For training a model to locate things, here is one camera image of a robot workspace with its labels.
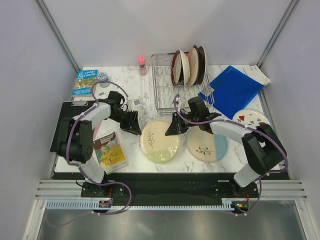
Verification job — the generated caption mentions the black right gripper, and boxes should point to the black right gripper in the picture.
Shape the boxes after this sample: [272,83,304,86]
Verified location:
[165,110,199,135]

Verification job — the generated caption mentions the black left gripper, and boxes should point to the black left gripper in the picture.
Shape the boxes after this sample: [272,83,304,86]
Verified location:
[108,109,141,135]

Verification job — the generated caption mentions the cream and green branch plate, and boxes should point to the cream and green branch plate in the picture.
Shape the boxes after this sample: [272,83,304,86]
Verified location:
[140,120,180,164]

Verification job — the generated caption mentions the metal wire dish rack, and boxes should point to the metal wire dish rack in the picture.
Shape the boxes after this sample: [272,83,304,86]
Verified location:
[150,52,214,115]

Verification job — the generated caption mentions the cream and blue leaf plate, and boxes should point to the cream and blue leaf plate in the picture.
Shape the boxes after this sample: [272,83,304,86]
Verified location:
[186,126,228,163]

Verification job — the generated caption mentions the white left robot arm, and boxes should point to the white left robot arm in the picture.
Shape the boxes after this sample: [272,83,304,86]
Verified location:
[50,91,142,197]

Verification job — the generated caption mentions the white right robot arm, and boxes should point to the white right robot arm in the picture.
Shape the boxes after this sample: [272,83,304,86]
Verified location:
[165,94,288,197]

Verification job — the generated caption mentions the cream plate in rack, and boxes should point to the cream plate in rack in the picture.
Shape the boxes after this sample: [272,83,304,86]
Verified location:
[176,50,191,85]

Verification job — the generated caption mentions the pink speckled plate in rack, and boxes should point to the pink speckled plate in rack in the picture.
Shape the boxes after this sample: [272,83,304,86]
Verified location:
[187,45,200,86]

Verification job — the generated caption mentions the black plate in rack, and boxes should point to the black plate in rack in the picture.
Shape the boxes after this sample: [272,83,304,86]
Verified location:
[193,45,206,86]

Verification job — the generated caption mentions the illustrated yellow paperback book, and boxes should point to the illustrated yellow paperback book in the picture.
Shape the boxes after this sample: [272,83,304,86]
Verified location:
[93,132,128,175]

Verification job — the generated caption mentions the pink paper sheet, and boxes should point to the pink paper sheet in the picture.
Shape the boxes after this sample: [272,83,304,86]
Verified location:
[92,122,102,139]

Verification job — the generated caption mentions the small blue lidded jar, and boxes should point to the small blue lidded jar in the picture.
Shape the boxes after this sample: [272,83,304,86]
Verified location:
[96,71,110,88]

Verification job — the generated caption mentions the blue plastic folder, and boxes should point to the blue plastic folder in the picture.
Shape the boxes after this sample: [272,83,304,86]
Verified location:
[198,65,265,119]

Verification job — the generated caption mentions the black clipboard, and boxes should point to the black clipboard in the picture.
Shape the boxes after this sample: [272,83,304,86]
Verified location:
[50,100,95,153]

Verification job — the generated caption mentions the pink squeeze bottle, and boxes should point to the pink squeeze bottle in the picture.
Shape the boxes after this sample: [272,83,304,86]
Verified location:
[138,56,147,76]

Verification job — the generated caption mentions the blue treehouse book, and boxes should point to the blue treehouse book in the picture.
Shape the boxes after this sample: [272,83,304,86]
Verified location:
[72,69,98,98]

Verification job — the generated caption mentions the watermelon pattern plate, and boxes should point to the watermelon pattern plate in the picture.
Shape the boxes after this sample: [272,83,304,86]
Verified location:
[232,109,271,127]

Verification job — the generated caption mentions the white paper booklet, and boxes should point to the white paper booklet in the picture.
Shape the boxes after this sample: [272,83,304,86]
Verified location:
[243,65,271,86]

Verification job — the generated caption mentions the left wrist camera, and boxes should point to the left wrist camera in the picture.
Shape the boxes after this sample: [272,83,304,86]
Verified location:
[126,99,141,109]

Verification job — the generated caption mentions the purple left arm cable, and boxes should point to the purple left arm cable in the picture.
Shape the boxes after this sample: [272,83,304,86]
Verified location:
[44,81,132,228]

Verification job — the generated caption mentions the white slotted cable duct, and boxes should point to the white slotted cable duct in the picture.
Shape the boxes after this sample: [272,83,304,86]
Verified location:
[46,199,243,211]

